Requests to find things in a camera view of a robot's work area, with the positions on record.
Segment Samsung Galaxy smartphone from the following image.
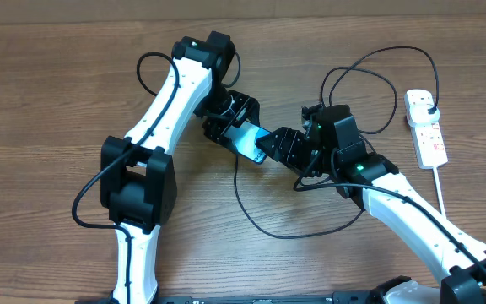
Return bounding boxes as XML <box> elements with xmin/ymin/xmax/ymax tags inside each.
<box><xmin>224</xmin><ymin>121</ymin><xmax>270</xmax><ymax>165</ymax></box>

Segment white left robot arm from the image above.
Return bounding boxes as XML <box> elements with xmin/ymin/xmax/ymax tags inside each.
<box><xmin>71</xmin><ymin>31</ymin><xmax>266</xmax><ymax>303</ymax></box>

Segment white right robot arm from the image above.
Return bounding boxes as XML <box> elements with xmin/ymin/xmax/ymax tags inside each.
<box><xmin>256</xmin><ymin>105</ymin><xmax>486</xmax><ymax>303</ymax></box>

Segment white charger plug adapter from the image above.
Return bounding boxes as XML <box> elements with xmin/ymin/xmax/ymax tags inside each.
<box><xmin>407</xmin><ymin>104</ymin><xmax>440</xmax><ymax>128</ymax></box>

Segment white power strip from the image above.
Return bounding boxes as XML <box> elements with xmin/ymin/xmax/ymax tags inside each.
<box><xmin>404</xmin><ymin>89</ymin><xmax>448</xmax><ymax>169</ymax></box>

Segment black charger cable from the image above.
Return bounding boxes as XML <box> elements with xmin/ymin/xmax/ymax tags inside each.
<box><xmin>232</xmin><ymin>46</ymin><xmax>440</xmax><ymax>241</ymax></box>

